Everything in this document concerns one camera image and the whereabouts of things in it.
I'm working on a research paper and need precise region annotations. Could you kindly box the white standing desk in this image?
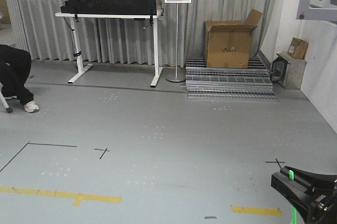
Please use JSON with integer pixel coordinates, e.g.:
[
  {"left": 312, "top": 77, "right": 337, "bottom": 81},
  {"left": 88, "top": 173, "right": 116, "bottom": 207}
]
[{"left": 55, "top": 8, "right": 164, "bottom": 88}]

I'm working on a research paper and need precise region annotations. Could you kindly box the grey curtain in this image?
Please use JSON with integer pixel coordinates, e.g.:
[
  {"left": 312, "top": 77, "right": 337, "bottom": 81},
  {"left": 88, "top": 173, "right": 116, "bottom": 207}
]
[{"left": 7, "top": 0, "right": 275, "bottom": 65}]

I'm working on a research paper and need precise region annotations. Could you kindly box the small cardboard box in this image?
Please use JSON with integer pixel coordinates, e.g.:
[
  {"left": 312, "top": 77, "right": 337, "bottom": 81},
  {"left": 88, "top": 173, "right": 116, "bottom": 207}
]
[{"left": 287, "top": 37, "right": 309, "bottom": 59}]

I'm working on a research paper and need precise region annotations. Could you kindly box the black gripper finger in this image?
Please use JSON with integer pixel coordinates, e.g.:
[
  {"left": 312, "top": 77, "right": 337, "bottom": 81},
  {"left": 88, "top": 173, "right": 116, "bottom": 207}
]
[
  {"left": 271, "top": 172, "right": 320, "bottom": 208},
  {"left": 280, "top": 166, "right": 336, "bottom": 190}
]

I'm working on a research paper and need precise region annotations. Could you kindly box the grey metal box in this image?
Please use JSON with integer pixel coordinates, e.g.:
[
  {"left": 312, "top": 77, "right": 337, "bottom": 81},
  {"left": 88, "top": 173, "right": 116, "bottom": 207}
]
[{"left": 271, "top": 51, "right": 306, "bottom": 90}]

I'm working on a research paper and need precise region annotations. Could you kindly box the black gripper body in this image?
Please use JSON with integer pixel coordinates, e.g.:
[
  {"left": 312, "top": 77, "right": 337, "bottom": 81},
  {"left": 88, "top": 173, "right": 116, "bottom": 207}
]
[{"left": 292, "top": 188, "right": 336, "bottom": 223}]

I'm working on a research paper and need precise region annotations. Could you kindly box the green plastic spoon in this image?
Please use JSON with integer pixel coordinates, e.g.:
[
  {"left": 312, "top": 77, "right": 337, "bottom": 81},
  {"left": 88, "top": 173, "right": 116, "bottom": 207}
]
[{"left": 289, "top": 170, "right": 297, "bottom": 224}]

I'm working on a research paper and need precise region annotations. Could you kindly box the stack of metal gratings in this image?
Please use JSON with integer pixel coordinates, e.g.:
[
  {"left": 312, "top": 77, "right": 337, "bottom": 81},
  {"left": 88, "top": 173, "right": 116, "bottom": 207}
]
[{"left": 186, "top": 57, "right": 278, "bottom": 102}]

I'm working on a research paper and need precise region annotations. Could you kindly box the large open cardboard box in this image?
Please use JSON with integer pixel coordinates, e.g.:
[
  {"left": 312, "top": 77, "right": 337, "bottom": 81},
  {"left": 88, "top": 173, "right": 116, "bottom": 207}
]
[{"left": 204, "top": 9, "right": 263, "bottom": 69}]

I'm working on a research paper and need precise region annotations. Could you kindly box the seated person in black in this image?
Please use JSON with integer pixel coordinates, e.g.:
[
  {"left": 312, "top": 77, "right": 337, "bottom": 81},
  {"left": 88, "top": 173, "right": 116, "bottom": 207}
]
[{"left": 1, "top": 44, "right": 39, "bottom": 113}]

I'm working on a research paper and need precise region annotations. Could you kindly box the chair leg with caster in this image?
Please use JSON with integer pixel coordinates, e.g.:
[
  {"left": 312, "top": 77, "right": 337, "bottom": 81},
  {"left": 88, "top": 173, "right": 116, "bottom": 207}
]
[{"left": 0, "top": 93, "right": 13, "bottom": 113}]

